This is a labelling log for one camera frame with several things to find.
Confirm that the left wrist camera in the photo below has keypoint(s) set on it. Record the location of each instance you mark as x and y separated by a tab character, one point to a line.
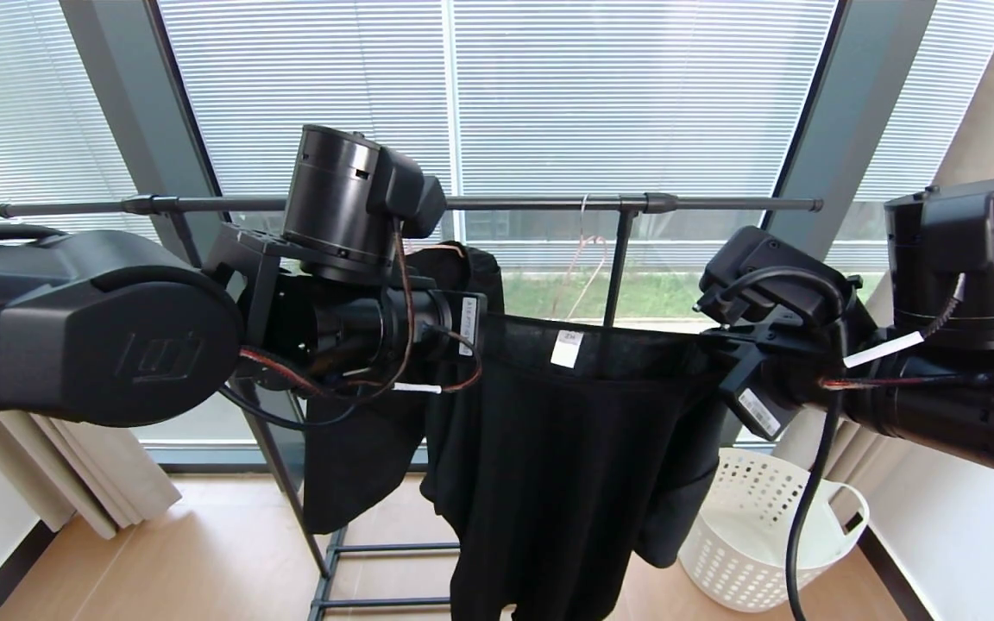
411	194

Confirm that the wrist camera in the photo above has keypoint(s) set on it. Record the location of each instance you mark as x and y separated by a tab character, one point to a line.
411	194
764	267

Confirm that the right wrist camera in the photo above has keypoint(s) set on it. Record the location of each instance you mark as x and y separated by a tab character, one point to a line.
764	267

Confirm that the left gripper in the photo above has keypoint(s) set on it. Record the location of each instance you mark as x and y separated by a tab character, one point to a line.
376	332

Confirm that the black clothes rack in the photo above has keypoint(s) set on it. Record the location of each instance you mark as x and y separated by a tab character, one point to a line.
204	204

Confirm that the window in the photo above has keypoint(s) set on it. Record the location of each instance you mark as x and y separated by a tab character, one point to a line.
135	103

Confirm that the black garment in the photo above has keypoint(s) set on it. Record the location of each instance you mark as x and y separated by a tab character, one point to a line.
549	483

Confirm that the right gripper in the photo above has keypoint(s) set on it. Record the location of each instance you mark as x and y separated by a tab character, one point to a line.
946	414

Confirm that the white laundry basket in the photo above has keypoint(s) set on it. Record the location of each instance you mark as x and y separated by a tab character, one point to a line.
747	535

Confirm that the black shorts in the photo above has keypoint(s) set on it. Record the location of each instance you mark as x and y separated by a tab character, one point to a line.
359	457

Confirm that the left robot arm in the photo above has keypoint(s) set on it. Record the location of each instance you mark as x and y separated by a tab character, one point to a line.
100	345

